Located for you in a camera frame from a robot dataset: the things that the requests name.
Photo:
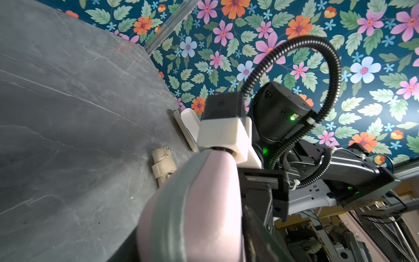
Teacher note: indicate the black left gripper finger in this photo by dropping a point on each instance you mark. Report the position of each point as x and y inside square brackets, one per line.
[259, 243]

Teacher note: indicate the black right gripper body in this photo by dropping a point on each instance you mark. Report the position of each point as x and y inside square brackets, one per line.
[271, 157]

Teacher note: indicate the pink-edged grey case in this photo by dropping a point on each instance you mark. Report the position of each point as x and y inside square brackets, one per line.
[197, 215]

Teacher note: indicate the white case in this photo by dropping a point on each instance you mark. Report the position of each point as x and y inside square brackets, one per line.
[189, 124]

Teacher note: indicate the beige black striped umbrella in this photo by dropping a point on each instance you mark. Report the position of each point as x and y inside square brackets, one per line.
[164, 165]

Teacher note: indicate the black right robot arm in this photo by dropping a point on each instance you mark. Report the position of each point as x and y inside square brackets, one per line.
[308, 175]

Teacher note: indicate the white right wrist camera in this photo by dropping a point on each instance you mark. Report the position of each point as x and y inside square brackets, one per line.
[225, 125]

